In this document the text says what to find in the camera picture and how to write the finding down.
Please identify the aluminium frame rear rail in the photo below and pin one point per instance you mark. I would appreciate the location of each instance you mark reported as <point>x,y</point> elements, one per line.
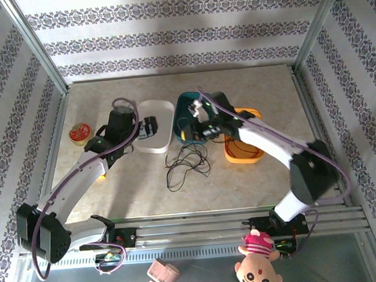
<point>170,74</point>

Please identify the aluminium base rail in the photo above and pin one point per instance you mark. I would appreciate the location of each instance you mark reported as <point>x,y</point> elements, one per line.
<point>197,230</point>

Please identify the pink plastic toy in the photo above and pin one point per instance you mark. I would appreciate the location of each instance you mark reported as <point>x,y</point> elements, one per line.
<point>163,273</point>

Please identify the orange plastic bin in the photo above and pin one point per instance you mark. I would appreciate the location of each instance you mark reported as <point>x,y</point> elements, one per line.
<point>241,160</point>

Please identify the small control circuit board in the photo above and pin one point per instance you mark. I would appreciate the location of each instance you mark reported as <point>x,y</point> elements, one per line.
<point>110,256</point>
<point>284,246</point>

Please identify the aluminium frame post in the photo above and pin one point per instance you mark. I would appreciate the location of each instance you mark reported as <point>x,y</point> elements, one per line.
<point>38,48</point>
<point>320,22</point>

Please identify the small yellow object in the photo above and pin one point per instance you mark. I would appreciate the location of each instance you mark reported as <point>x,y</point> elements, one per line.
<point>102,176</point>

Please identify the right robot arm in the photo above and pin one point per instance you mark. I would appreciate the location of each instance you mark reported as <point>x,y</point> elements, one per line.
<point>265,142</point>

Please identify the white plastic bin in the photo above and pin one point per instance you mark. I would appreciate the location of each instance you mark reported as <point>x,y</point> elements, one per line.
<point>157,143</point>

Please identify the aluminium frame side rail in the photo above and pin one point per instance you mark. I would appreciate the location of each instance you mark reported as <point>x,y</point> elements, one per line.
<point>56,137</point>
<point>308,106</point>

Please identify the pink-hatted plush doll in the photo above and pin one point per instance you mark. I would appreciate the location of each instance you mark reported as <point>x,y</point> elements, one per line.
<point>258,268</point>

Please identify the round red-lidded container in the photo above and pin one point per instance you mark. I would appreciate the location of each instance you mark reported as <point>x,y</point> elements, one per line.
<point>80,132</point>

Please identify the teal plastic bin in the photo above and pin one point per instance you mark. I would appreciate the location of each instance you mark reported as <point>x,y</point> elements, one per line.
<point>180,107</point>

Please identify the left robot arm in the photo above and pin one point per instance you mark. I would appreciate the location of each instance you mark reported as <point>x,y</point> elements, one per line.
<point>78,184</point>

